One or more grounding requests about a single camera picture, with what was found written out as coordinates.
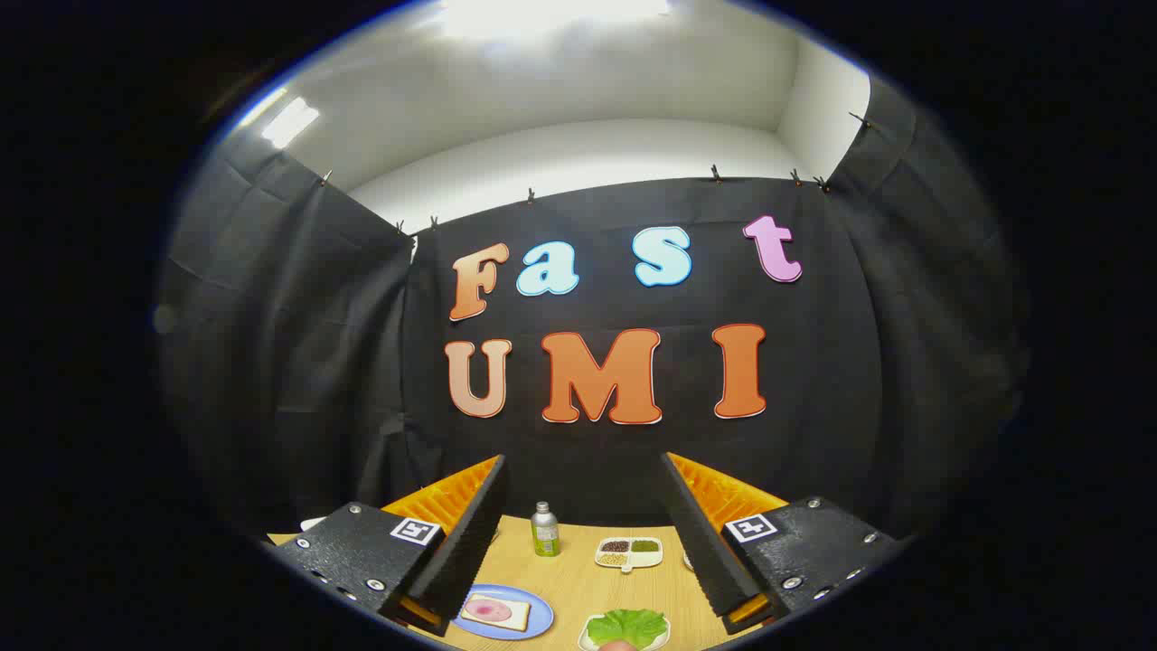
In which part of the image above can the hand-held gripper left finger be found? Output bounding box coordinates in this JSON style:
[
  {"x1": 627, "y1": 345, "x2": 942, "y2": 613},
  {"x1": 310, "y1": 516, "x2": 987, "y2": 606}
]
[{"x1": 269, "y1": 455, "x2": 508, "y2": 637}]

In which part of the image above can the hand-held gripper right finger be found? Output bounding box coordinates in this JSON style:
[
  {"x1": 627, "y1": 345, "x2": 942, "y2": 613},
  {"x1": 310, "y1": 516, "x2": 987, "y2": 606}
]
[{"x1": 659, "y1": 451, "x2": 905, "y2": 637}]

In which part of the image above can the green lettuce leaf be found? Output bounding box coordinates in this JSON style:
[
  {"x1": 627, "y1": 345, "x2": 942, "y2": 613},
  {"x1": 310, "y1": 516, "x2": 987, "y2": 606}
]
[{"x1": 587, "y1": 609, "x2": 671, "y2": 650}]

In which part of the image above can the white divided dish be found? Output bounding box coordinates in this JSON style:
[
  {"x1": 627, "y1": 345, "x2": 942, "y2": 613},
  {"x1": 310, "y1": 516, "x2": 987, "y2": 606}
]
[{"x1": 594, "y1": 536, "x2": 664, "y2": 574}]

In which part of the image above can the silver bottle with green label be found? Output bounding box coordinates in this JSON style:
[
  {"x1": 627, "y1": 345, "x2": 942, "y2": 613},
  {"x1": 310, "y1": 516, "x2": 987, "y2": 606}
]
[{"x1": 530, "y1": 501, "x2": 561, "y2": 558}]

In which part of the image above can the white bread slice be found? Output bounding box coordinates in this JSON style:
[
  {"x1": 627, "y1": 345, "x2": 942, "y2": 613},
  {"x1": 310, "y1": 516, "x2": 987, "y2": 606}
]
[{"x1": 459, "y1": 593, "x2": 532, "y2": 633}]

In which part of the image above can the blue round plate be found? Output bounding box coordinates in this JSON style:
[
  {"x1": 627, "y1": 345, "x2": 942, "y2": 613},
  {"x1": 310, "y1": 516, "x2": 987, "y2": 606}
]
[{"x1": 451, "y1": 583, "x2": 555, "y2": 642}]

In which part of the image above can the white square plate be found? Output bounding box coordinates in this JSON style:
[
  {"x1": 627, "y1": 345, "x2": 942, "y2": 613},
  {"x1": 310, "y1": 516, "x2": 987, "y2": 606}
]
[{"x1": 577, "y1": 615, "x2": 673, "y2": 651}]

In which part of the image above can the black backdrop cloth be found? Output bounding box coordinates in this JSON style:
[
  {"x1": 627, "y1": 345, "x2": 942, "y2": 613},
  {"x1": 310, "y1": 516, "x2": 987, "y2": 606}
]
[{"x1": 154, "y1": 77, "x2": 1031, "y2": 543}]

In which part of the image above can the row of small black clips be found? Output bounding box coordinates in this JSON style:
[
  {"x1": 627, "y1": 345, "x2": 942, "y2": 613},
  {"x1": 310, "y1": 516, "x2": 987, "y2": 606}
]
[{"x1": 316, "y1": 108, "x2": 873, "y2": 238}]

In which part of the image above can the ceiling light panel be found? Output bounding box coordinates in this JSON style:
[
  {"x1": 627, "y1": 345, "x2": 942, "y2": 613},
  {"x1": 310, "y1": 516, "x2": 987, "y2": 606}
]
[
  {"x1": 438, "y1": 0, "x2": 674, "y2": 42},
  {"x1": 260, "y1": 95, "x2": 322, "y2": 150}
]

